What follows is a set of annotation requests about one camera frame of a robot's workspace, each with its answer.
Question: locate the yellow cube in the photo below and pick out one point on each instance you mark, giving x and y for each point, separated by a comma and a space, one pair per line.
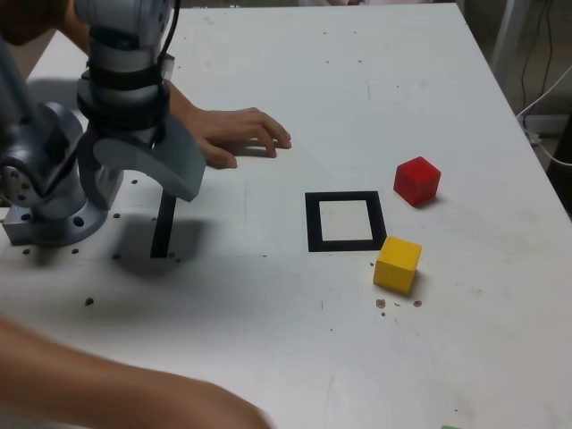
395, 268

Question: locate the white gripper camera box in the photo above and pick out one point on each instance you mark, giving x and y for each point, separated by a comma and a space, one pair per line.
169, 67

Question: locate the red cube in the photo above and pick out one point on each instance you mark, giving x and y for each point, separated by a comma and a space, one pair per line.
415, 183

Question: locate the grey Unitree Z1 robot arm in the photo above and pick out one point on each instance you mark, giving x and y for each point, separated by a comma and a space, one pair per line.
120, 53

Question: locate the black tape square outline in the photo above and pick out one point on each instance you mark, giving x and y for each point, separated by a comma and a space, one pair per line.
313, 223

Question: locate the black tape strip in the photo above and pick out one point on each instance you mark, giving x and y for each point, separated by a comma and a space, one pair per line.
162, 232

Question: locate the black case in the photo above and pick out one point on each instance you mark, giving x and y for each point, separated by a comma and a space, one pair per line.
563, 187

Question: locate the person's hand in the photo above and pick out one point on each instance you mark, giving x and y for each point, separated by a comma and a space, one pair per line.
241, 129

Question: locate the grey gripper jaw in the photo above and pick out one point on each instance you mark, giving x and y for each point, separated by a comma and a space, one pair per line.
100, 179
179, 161

